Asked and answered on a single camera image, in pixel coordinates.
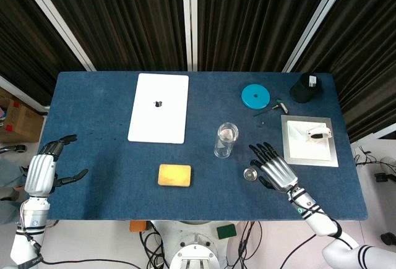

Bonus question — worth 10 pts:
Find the black mesh pen holder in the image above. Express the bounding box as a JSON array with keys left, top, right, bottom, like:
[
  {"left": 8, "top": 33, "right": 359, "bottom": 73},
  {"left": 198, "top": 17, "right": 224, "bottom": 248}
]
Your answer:
[{"left": 289, "top": 72, "right": 323, "bottom": 104}]

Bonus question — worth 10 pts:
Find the small screwdriver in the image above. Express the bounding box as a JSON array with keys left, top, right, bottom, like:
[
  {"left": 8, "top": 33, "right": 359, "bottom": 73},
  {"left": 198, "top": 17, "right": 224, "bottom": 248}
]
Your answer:
[{"left": 253, "top": 98, "right": 289, "bottom": 118}]

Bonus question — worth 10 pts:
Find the small metal cap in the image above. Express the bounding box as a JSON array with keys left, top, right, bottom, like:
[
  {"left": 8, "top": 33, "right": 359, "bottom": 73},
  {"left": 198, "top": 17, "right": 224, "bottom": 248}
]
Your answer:
[{"left": 243, "top": 167, "right": 258, "bottom": 182}]

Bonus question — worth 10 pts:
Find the white robot torso base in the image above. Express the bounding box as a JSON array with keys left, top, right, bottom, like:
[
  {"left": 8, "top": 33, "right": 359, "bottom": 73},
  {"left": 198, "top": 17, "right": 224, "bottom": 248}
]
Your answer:
[{"left": 168, "top": 220, "right": 222, "bottom": 269}]

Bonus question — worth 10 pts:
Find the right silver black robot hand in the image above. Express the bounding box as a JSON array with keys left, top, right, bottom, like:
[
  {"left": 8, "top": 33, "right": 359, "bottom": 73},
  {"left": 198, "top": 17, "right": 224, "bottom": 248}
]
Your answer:
[{"left": 249, "top": 141, "right": 299, "bottom": 194}]

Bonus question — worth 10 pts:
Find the brown cardboard box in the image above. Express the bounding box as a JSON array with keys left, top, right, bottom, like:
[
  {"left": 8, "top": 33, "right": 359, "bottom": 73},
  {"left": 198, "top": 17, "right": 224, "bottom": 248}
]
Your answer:
[{"left": 0, "top": 95, "right": 45, "bottom": 143}]

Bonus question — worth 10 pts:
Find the black floor cable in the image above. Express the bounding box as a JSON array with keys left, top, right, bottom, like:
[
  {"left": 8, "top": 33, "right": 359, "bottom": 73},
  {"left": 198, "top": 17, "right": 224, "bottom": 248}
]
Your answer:
[
  {"left": 139, "top": 221, "right": 174, "bottom": 269},
  {"left": 223, "top": 220, "right": 264, "bottom": 269}
]

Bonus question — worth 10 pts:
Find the teal round disc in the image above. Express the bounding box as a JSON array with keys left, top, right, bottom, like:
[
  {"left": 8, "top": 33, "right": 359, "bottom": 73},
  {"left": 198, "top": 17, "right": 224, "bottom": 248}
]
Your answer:
[{"left": 241, "top": 83, "right": 271, "bottom": 109}]

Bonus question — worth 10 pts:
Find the clear glass bottle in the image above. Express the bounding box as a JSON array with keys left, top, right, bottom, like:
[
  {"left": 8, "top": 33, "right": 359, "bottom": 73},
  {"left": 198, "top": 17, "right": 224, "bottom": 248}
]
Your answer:
[{"left": 213, "top": 122, "right": 240, "bottom": 160}]

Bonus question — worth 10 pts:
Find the blue tablecloth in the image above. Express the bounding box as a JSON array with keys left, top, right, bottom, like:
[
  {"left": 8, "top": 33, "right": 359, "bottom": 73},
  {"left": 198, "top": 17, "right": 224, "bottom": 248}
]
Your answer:
[{"left": 38, "top": 70, "right": 369, "bottom": 222}]

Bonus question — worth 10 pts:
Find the yellow sponge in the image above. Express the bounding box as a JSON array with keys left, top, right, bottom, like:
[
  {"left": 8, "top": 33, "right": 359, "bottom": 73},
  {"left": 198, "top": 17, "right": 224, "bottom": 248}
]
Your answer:
[{"left": 157, "top": 163, "right": 193, "bottom": 188}]

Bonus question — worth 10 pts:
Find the white square dish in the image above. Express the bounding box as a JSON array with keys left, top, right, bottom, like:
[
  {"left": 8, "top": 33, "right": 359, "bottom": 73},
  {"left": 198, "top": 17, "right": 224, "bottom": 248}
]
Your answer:
[{"left": 286, "top": 120, "right": 332, "bottom": 161}]

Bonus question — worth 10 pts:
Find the orange block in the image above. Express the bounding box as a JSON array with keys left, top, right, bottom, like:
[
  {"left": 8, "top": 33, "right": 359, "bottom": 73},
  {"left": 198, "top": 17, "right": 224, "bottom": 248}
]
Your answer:
[{"left": 129, "top": 220, "right": 148, "bottom": 233}]

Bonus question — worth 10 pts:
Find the small white black gadget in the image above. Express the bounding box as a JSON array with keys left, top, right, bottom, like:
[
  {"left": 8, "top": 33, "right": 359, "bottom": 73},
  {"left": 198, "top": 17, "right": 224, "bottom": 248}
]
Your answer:
[{"left": 306, "top": 127, "right": 332, "bottom": 143}]

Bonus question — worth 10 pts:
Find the black chair caster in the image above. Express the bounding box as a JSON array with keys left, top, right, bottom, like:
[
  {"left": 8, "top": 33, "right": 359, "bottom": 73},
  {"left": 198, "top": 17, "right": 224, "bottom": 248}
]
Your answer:
[{"left": 0, "top": 144, "right": 28, "bottom": 156}]

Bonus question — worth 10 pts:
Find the white closed laptop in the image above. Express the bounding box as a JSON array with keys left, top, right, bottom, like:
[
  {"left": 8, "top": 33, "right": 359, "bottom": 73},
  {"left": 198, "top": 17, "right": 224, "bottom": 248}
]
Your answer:
[{"left": 127, "top": 73, "right": 190, "bottom": 145}]

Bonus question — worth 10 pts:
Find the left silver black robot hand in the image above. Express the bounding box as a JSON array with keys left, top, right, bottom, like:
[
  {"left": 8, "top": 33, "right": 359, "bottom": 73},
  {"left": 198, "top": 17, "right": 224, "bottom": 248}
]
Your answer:
[{"left": 24, "top": 134, "right": 89, "bottom": 198}]

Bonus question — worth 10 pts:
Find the green block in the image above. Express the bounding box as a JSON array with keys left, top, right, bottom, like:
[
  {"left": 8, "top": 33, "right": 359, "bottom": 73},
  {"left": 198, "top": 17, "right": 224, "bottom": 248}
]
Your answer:
[{"left": 217, "top": 223, "right": 238, "bottom": 241}]

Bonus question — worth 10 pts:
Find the black floor device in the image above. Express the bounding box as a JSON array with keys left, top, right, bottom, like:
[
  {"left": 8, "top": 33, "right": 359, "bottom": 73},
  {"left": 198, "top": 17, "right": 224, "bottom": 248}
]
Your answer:
[{"left": 373, "top": 156, "right": 396, "bottom": 184}]

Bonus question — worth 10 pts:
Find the white frame post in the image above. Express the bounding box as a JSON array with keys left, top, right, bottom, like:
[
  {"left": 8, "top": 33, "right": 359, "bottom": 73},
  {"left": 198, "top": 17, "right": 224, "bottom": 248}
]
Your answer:
[
  {"left": 181, "top": 0, "right": 199, "bottom": 72},
  {"left": 282, "top": 0, "right": 355, "bottom": 74},
  {"left": 13, "top": 0, "right": 97, "bottom": 72}
]

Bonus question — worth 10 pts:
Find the dark pleated curtain panel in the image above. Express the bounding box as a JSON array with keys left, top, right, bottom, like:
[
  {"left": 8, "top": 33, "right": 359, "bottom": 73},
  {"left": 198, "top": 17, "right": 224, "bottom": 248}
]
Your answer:
[
  {"left": 291, "top": 0, "right": 396, "bottom": 142},
  {"left": 32, "top": 0, "right": 188, "bottom": 72},
  {"left": 196, "top": 0, "right": 340, "bottom": 72},
  {"left": 0, "top": 0, "right": 91, "bottom": 106}
]

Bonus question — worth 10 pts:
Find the silver square tray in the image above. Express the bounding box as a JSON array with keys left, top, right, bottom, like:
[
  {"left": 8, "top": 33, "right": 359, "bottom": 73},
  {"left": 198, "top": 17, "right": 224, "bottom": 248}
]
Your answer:
[{"left": 280, "top": 114, "right": 339, "bottom": 168}]

